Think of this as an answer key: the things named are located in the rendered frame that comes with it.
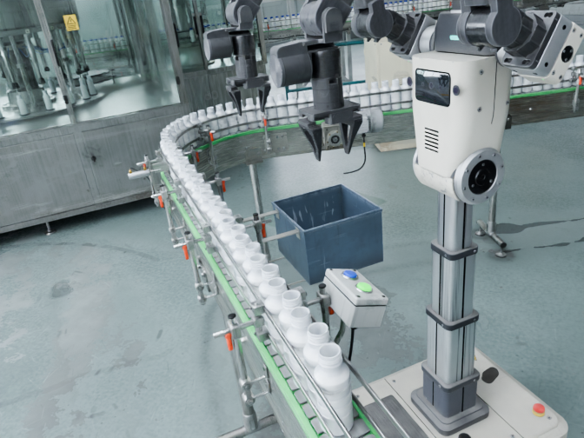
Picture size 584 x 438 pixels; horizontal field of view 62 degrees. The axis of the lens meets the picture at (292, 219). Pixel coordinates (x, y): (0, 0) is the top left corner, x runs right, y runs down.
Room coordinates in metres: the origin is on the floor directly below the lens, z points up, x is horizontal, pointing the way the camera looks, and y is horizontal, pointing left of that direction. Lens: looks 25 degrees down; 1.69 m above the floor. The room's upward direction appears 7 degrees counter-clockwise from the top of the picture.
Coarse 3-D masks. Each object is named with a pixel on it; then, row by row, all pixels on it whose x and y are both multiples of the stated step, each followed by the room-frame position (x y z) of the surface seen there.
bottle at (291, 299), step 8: (288, 296) 0.81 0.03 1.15; (296, 296) 0.80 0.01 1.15; (288, 304) 0.77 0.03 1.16; (296, 304) 0.77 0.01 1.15; (280, 312) 0.80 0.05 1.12; (288, 312) 0.78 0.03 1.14; (280, 320) 0.78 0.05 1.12; (288, 320) 0.77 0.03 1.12; (288, 328) 0.77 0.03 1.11; (288, 352) 0.77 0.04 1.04; (288, 360) 0.77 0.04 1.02
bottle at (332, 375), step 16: (320, 352) 0.62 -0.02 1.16; (336, 352) 0.63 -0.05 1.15; (320, 368) 0.62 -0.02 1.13; (336, 368) 0.60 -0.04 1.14; (320, 384) 0.60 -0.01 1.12; (336, 384) 0.59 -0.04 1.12; (320, 400) 0.60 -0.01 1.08; (336, 400) 0.59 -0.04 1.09; (352, 416) 0.61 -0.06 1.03; (336, 432) 0.59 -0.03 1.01
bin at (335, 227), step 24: (312, 192) 1.83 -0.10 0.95; (336, 192) 1.87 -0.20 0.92; (264, 216) 1.69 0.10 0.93; (288, 216) 1.62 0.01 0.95; (312, 216) 1.83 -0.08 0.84; (336, 216) 1.87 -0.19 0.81; (360, 216) 1.56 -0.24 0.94; (264, 240) 1.49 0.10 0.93; (288, 240) 1.65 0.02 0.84; (312, 240) 1.50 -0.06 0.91; (336, 240) 1.53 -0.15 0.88; (360, 240) 1.56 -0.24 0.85; (312, 264) 1.49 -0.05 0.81; (336, 264) 1.52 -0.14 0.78; (360, 264) 1.56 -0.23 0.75
